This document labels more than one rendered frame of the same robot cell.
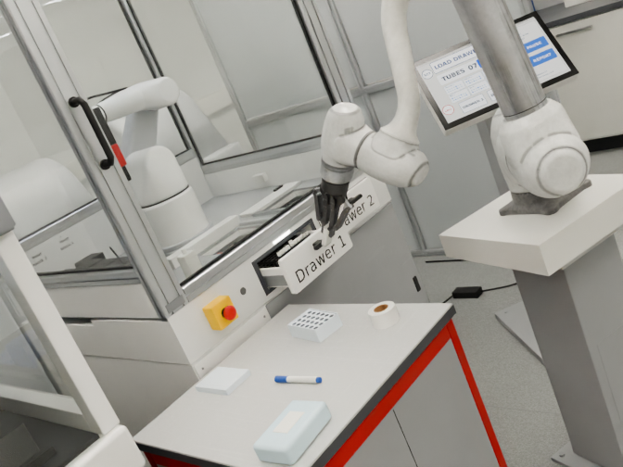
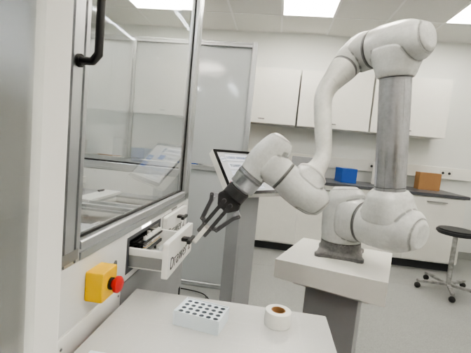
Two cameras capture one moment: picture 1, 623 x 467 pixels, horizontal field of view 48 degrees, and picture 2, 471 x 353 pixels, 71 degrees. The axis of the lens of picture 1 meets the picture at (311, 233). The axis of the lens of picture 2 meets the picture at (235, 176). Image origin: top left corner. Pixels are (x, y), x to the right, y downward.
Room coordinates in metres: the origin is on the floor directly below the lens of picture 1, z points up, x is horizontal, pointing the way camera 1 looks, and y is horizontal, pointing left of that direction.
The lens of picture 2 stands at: (1.03, 0.59, 1.23)
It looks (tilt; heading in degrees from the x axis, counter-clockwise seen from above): 5 degrees down; 319
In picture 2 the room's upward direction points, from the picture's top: 5 degrees clockwise
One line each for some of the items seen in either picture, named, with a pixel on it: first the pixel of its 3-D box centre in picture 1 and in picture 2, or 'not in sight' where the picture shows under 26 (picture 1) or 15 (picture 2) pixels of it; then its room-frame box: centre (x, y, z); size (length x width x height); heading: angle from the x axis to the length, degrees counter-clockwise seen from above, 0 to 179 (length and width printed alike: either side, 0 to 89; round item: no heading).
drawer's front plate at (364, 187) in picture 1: (349, 209); (174, 223); (2.25, -0.15, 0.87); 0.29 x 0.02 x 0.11; 133
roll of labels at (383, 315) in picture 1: (383, 315); (277, 316); (1.58, -0.09, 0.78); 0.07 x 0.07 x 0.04
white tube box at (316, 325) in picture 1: (314, 324); (201, 315); (1.70, 0.09, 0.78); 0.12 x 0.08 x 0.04; 33
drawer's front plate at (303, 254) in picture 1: (317, 253); (179, 247); (1.96, 0.01, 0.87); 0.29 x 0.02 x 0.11; 133
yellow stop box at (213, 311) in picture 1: (221, 312); (102, 281); (1.80, 0.31, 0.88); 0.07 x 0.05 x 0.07; 133
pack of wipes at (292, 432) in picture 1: (292, 430); not in sight; (1.24, 0.19, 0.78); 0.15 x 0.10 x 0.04; 138
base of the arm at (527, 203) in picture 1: (546, 187); (340, 245); (1.74, -0.62, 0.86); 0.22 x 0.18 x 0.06; 119
